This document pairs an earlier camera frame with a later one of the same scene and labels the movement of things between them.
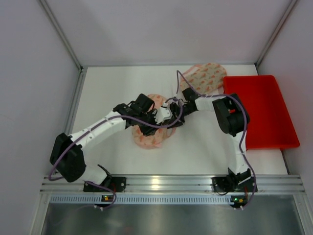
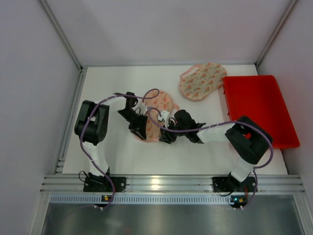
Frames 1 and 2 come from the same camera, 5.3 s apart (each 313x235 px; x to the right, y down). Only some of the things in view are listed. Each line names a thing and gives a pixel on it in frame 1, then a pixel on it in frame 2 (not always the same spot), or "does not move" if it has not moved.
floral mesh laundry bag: x=205 y=79 does not move
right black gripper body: x=176 y=113 to x=171 y=132
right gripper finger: x=176 y=124 to x=168 y=137
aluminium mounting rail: x=269 y=184 does not move
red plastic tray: x=271 y=124 does not move
